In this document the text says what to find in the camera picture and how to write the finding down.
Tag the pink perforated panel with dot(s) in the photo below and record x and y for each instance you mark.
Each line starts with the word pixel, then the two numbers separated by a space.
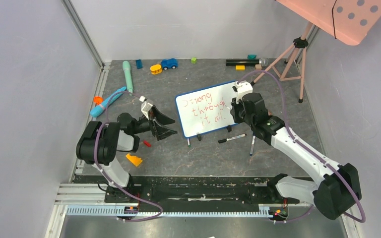
pixel 349 21

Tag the blue framed whiteboard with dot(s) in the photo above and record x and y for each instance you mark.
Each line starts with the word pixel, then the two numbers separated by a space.
pixel 205 110

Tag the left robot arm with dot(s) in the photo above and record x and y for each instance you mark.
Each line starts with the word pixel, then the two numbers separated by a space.
pixel 100 142

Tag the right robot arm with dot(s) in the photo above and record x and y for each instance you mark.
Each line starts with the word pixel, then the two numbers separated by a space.
pixel 334 189

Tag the blue toy car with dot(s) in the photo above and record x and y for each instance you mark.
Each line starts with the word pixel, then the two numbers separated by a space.
pixel 169 64

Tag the blue cap marker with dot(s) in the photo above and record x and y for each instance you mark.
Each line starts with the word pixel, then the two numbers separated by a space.
pixel 252 145

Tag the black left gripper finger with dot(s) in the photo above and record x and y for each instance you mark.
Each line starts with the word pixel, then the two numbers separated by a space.
pixel 161 132
pixel 160 117

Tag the pink tripod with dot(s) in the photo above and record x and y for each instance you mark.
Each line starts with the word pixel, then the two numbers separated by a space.
pixel 296 56

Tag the large mint toy marker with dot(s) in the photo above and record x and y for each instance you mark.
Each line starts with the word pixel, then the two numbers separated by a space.
pixel 128 77

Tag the black cap marker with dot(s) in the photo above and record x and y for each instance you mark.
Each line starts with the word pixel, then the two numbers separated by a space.
pixel 232 138

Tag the black tube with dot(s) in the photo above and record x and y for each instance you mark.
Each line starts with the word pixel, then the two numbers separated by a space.
pixel 245 62

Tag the large blue toy marker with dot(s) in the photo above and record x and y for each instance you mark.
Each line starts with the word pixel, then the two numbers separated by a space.
pixel 98 109

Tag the red marker cap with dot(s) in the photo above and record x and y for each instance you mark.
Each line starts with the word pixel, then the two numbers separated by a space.
pixel 147 143

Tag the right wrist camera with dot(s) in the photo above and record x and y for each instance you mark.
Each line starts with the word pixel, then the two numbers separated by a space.
pixel 242 88

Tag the yellow toy block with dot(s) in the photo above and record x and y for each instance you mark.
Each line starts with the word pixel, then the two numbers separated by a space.
pixel 135 160

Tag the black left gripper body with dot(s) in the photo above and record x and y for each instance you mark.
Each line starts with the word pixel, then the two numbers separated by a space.
pixel 143 125

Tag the clear ball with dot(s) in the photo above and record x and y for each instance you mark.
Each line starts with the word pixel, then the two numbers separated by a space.
pixel 264 62

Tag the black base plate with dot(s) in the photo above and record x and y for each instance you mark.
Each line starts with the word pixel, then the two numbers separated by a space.
pixel 197 194

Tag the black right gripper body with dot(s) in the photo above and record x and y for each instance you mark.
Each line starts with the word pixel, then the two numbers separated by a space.
pixel 240 107

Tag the orange toy piece left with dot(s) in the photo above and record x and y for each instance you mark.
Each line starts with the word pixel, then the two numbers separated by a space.
pixel 98 100

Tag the yellow small block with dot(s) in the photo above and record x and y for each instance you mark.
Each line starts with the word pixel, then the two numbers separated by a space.
pixel 240 68

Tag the dark blue block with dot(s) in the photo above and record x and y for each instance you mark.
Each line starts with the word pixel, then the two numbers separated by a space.
pixel 139 64

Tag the yellow oval toy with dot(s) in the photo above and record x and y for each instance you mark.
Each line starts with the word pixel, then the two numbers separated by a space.
pixel 156 69

